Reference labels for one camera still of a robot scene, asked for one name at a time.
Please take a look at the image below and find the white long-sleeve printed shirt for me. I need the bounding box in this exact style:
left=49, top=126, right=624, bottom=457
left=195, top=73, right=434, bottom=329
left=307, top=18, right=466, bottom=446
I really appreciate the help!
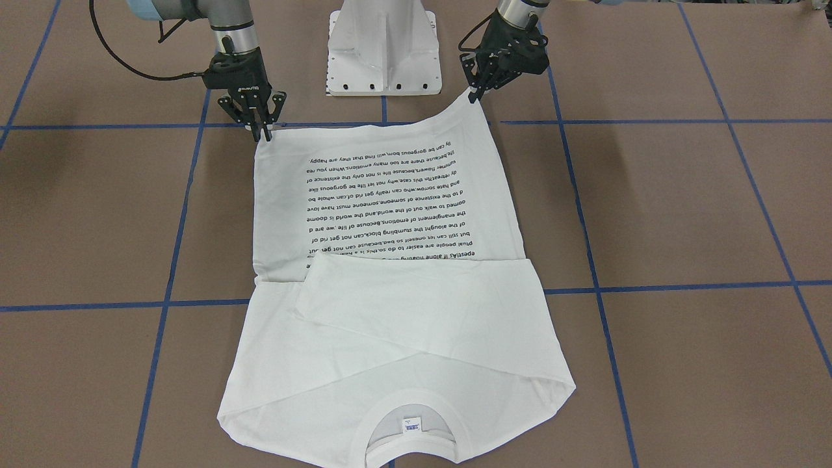
left=218, top=93, right=576, bottom=467

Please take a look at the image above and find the white camera mast pedestal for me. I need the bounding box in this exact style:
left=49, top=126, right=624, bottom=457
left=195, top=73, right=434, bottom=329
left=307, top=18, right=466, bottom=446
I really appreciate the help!
left=326, top=1, right=442, bottom=97

